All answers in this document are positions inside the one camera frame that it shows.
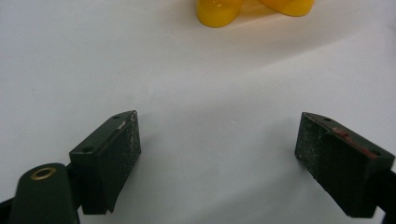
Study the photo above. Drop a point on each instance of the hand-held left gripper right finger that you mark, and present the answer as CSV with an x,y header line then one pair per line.
x,y
339,168

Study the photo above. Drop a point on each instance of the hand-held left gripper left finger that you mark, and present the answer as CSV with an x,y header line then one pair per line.
x,y
106,161

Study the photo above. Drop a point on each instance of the yellow plastic cup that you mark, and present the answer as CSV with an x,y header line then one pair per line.
x,y
289,6
218,12

